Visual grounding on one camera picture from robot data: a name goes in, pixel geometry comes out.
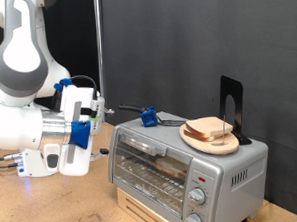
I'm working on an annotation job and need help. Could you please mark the silver oven knob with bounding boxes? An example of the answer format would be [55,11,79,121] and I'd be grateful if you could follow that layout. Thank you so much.
[183,211,203,222]
[187,186,208,207]

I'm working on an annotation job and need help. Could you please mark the silver toaster oven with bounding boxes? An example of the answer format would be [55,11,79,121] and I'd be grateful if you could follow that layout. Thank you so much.
[105,105,273,222]

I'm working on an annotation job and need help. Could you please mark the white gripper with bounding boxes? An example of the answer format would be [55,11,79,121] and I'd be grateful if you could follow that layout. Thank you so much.
[54,82,119,179]

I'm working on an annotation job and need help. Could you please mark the vertical metal pole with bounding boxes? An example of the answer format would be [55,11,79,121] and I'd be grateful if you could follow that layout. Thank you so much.
[93,0,107,99]

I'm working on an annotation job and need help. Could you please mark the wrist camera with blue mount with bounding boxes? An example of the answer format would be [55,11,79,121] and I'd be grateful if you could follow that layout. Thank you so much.
[63,100,104,164]

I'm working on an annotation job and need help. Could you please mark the round wooden board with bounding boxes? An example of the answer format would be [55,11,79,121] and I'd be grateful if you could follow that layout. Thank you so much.
[178,120,241,158]

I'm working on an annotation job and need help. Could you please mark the blue cable clip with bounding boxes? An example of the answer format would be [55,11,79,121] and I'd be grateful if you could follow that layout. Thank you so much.
[53,77,74,93]

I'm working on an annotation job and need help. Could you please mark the black metal bookend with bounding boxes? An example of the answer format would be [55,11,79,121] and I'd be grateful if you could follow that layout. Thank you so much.
[217,74,253,147]

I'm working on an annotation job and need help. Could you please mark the wire oven rack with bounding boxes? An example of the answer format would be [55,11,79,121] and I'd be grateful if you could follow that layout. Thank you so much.
[114,152,192,214]

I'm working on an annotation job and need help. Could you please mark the glass oven door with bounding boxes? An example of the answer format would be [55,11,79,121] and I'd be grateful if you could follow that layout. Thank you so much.
[108,123,197,222]

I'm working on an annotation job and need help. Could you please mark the thin metal pin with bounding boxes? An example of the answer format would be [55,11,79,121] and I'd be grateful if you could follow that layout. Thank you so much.
[221,115,227,145]

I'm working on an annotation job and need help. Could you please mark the black camera cable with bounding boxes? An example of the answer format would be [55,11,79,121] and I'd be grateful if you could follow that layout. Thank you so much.
[50,74,99,114]

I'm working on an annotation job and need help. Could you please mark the spatula with blue grip block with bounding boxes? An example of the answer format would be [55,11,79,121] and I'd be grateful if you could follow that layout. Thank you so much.
[117,100,187,131]

